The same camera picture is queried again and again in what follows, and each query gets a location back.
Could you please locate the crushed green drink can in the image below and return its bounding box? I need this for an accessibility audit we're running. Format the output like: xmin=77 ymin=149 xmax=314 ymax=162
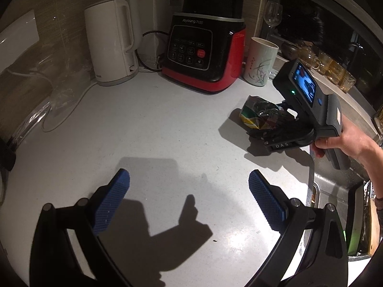
xmin=239 ymin=95 xmax=295 ymax=130

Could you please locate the black power cable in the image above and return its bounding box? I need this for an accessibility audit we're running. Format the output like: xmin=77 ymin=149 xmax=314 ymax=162
xmin=136 ymin=31 xmax=168 ymax=72

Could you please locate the white ceramic floral cup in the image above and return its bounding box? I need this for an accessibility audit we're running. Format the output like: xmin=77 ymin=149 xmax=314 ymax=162
xmin=243 ymin=37 xmax=279 ymax=87

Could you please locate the white power cable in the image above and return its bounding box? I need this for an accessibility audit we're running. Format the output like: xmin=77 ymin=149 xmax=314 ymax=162
xmin=6 ymin=66 xmax=96 ymax=132

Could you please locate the dark ceramic bowl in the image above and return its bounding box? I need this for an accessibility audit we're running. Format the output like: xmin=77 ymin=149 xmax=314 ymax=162
xmin=281 ymin=41 xmax=301 ymax=61

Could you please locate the red and black blender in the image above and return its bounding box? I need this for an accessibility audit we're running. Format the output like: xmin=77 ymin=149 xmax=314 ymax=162
xmin=162 ymin=0 xmax=247 ymax=94

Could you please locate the stainless steel sink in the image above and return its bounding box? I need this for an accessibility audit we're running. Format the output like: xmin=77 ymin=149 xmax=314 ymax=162
xmin=305 ymin=155 xmax=383 ymax=264

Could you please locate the person's right forearm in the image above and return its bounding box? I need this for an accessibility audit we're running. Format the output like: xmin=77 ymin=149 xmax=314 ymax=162
xmin=357 ymin=140 xmax=383 ymax=186

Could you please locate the clear wine glass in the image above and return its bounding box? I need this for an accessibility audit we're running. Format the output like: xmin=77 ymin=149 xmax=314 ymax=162
xmin=263 ymin=1 xmax=283 ymax=41

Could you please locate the amber glass cup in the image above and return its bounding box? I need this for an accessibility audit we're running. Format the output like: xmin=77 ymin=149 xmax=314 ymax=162
xmin=327 ymin=60 xmax=346 ymax=86
xmin=317 ymin=51 xmax=332 ymax=75
xmin=339 ymin=72 xmax=357 ymax=93

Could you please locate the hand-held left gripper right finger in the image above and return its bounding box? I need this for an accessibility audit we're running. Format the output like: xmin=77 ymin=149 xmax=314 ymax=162
xmin=245 ymin=169 xmax=349 ymax=287

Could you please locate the white electric kettle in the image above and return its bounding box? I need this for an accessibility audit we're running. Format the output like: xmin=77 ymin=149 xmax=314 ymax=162
xmin=84 ymin=0 xmax=142 ymax=87

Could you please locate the clear plastic bag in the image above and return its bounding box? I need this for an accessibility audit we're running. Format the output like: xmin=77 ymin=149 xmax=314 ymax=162
xmin=0 ymin=57 xmax=93 ymax=138

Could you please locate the clear glass teapot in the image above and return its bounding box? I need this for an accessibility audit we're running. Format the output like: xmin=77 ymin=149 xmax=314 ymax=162
xmin=299 ymin=45 xmax=319 ymax=66

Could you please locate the person's right hand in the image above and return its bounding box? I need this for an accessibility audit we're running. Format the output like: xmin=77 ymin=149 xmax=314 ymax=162
xmin=310 ymin=122 xmax=374 ymax=163

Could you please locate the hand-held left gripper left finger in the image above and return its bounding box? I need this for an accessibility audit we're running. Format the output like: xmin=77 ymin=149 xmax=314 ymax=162
xmin=29 ymin=168 xmax=132 ymax=287

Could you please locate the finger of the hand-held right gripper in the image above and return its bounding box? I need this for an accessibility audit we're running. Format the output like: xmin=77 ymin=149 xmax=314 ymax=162
xmin=247 ymin=124 xmax=300 ymax=144
xmin=277 ymin=101 xmax=295 ymax=117

